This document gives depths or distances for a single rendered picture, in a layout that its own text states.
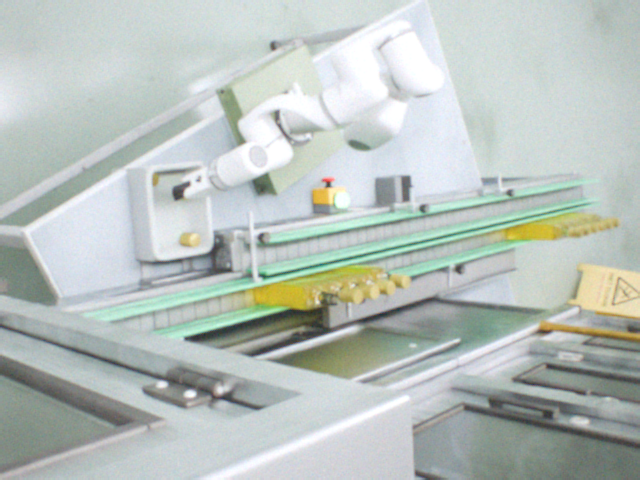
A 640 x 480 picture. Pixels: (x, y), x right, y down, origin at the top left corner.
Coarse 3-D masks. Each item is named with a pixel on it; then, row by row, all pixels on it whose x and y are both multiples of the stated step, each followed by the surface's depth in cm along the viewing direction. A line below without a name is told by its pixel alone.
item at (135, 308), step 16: (576, 208) 300; (496, 224) 268; (512, 224) 268; (432, 240) 240; (448, 240) 243; (352, 256) 222; (368, 256) 219; (288, 272) 203; (304, 272) 202; (208, 288) 188; (224, 288) 186; (240, 288) 188; (128, 304) 175; (144, 304) 175; (160, 304) 173; (176, 304) 175
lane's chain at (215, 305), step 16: (464, 240) 263; (480, 240) 270; (496, 240) 277; (384, 256) 236; (400, 256) 241; (416, 256) 246; (432, 256) 252; (192, 304) 189; (208, 304) 192; (224, 304) 195; (240, 304) 199; (256, 304) 202; (112, 320) 174; (128, 320) 177; (144, 320) 180; (160, 320) 183; (176, 320) 186; (192, 320) 189
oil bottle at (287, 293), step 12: (264, 288) 198; (276, 288) 194; (288, 288) 191; (300, 288) 188; (312, 288) 188; (264, 300) 198; (276, 300) 195; (288, 300) 192; (300, 300) 189; (312, 300) 187
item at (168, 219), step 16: (160, 176) 194; (176, 176) 197; (160, 192) 194; (160, 208) 194; (176, 208) 197; (192, 208) 199; (208, 208) 195; (160, 224) 194; (176, 224) 198; (192, 224) 200; (208, 224) 196; (160, 240) 194; (176, 240) 198; (208, 240) 197; (160, 256) 186; (176, 256) 189
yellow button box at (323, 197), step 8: (320, 192) 229; (328, 192) 226; (336, 192) 228; (344, 192) 231; (320, 200) 229; (328, 200) 227; (320, 208) 230; (328, 208) 227; (336, 208) 228; (344, 208) 231
